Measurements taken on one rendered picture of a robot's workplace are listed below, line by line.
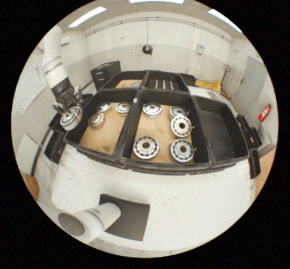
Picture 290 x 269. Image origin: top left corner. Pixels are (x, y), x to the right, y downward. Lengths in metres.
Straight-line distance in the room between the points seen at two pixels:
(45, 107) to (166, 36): 4.45
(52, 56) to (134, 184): 0.60
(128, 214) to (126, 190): 0.13
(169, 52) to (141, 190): 3.60
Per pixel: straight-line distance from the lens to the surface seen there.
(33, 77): 3.17
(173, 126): 0.39
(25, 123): 3.06
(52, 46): 0.32
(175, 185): 0.49
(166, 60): 3.56
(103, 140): 0.43
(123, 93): 0.55
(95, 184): 0.55
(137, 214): 0.45
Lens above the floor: 1.17
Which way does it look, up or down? 51 degrees down
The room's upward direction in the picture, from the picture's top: 3 degrees counter-clockwise
